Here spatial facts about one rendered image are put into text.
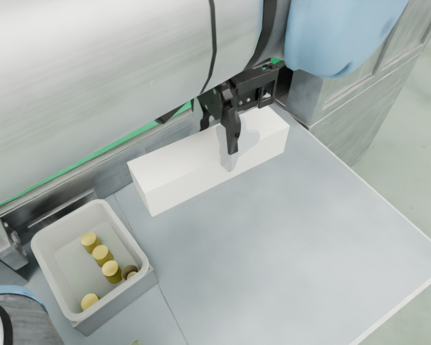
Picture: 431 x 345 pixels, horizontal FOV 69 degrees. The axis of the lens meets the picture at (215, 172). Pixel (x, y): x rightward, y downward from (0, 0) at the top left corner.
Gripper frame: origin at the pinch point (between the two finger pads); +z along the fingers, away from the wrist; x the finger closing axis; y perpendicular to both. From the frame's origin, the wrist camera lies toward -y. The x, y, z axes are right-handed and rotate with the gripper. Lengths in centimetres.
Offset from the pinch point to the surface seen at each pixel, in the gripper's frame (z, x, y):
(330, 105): 30, 21, 56
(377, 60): 24, 25, 80
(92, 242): 27.7, 12.5, -23.3
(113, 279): 29.9, 3.4, -22.3
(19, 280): 31, 14, -39
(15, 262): 24.8, 14.4, -37.3
